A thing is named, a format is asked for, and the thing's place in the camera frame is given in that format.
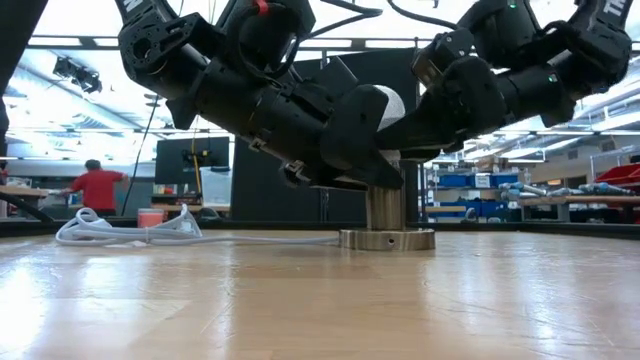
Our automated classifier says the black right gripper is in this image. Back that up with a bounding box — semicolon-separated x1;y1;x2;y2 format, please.
373;54;510;165

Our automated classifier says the metal lamp base with socket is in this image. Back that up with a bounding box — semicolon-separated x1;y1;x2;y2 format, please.
337;159;438;253

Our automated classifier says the yellow upright tool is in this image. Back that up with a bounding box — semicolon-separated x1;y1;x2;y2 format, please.
189;143;203;197

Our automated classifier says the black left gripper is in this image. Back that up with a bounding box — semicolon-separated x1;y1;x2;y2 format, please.
166;56;405;193

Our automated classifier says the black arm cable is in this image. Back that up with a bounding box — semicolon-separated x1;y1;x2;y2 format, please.
303;0;384;40
386;0;460;31

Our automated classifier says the person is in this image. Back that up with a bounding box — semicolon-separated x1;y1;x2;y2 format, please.
60;158;131;218

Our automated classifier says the black ceiling-mounted device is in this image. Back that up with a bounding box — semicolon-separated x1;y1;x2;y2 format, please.
51;54;104;95

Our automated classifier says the black monitor screen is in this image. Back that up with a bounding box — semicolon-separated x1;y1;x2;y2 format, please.
153;135;231;186

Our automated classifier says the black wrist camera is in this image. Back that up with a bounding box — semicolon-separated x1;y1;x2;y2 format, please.
219;0;318;87
411;27;475;87

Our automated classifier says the white frosted lightbulb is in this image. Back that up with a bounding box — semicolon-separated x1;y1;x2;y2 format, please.
374;84;408;164

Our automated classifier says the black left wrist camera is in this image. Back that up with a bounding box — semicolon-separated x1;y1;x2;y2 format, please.
219;0;318;87

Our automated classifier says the background desk with dark leg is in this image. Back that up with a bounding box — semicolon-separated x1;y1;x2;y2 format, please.
0;184;52;224

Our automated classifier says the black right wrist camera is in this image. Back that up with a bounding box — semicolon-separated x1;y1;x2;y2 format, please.
411;27;475;87

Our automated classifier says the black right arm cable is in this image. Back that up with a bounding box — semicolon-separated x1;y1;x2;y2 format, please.
386;0;460;31

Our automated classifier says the white power cable with switch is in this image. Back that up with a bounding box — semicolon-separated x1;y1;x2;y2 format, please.
54;202;342;248

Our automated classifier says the background wooden workbench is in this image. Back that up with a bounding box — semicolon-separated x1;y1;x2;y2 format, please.
518;194;640;224

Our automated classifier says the rack with red bins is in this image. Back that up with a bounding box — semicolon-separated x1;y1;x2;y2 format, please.
593;162;640;187

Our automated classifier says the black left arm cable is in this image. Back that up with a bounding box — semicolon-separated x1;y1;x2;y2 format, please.
303;0;384;40

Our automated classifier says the clear plastic bin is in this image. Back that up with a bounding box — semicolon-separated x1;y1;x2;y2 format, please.
199;166;234;207

